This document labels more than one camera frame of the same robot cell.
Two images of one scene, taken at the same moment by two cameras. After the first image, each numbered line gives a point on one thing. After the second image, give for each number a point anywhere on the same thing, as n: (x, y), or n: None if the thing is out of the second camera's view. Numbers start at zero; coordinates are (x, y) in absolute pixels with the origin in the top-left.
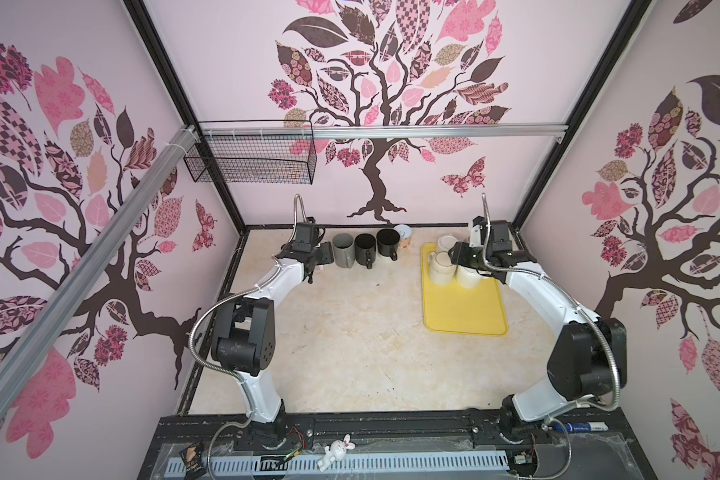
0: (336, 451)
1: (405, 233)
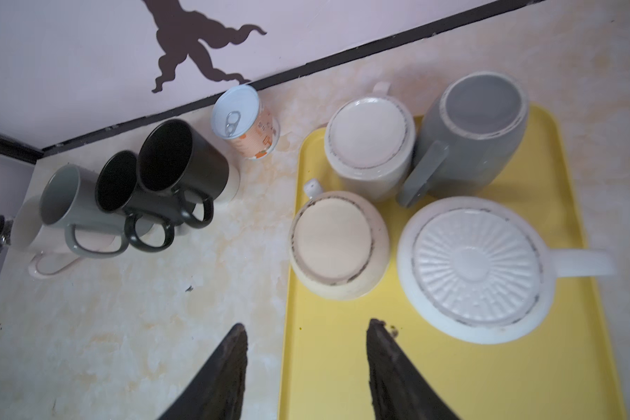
0: None
1: (240, 119)
